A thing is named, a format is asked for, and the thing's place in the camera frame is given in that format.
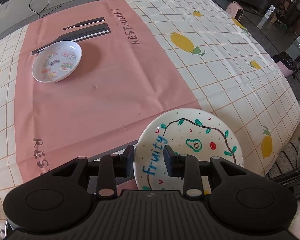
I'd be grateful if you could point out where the white fruity ceramic plate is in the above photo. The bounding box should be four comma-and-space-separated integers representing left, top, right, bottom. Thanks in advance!
134, 108, 243, 191

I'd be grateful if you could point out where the checked lemon tablecloth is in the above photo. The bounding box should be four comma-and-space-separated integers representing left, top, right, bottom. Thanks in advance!
0, 0, 300, 229

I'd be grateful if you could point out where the pink fan heater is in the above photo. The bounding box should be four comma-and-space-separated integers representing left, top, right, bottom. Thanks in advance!
226, 1, 244, 22

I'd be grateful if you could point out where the small white sticker plate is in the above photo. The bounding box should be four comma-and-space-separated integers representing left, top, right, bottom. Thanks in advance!
32, 41, 83, 83

